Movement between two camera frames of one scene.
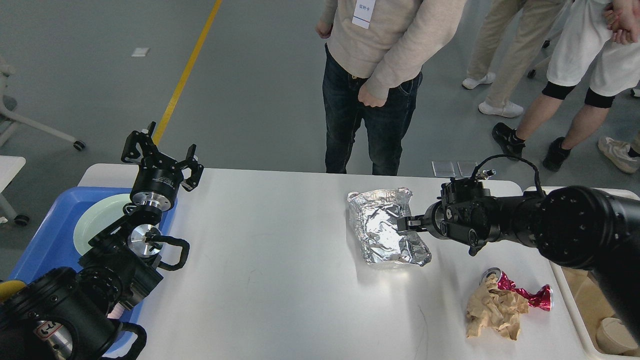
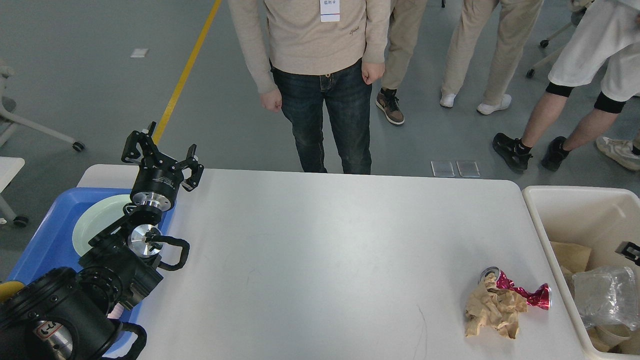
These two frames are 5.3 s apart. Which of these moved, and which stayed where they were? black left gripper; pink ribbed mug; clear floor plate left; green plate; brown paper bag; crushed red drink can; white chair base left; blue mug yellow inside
Moved: brown paper bag
Stayed: pink ribbed mug; black left gripper; green plate; blue mug yellow inside; white chair base left; clear floor plate left; crushed red drink can
